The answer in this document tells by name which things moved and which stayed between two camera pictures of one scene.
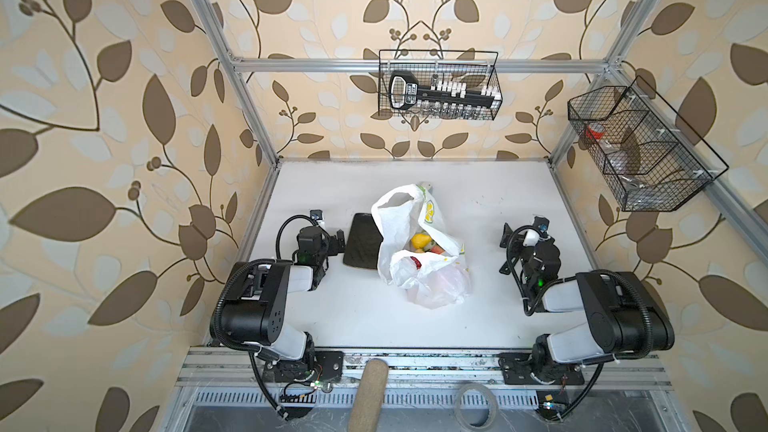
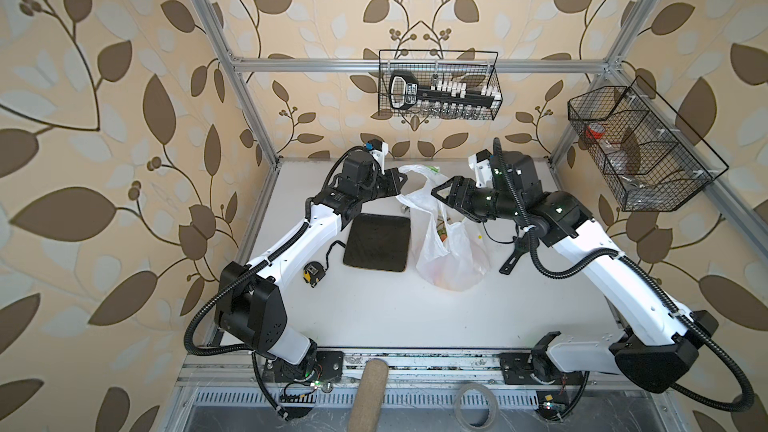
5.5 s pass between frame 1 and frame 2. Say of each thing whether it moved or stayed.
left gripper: moved
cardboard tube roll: stayed
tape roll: stayed
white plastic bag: moved
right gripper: moved
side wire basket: stayed
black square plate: stayed
